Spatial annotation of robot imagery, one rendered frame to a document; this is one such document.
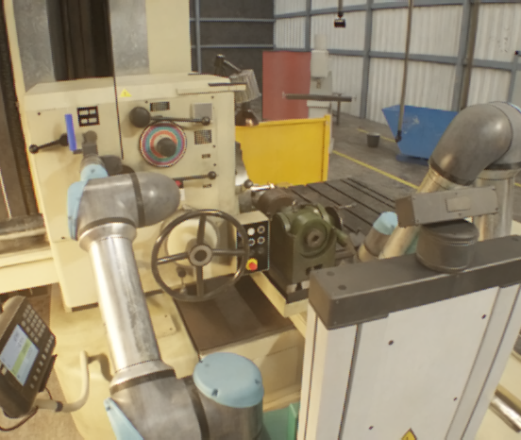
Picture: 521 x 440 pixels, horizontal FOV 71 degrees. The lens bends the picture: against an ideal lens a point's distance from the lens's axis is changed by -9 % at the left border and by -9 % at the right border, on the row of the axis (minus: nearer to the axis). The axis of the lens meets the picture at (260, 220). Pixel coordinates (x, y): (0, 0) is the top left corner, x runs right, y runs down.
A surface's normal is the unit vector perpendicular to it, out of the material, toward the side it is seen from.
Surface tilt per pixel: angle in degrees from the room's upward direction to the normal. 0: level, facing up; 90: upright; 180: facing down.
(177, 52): 90
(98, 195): 39
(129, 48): 90
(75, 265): 90
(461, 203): 61
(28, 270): 90
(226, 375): 7
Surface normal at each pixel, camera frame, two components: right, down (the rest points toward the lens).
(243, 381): 0.11, -0.93
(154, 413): 0.27, -0.48
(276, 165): 0.41, 0.37
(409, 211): -0.96, 0.11
